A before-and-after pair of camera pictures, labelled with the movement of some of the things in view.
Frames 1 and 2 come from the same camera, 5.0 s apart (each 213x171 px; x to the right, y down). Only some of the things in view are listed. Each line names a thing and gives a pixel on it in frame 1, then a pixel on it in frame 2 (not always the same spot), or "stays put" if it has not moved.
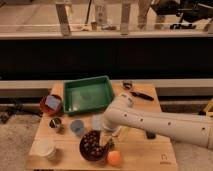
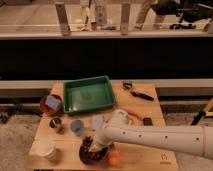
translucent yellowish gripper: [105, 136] -> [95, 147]
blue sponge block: [52, 101] stays put
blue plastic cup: [77, 126] stays put
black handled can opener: [128, 86] stays put
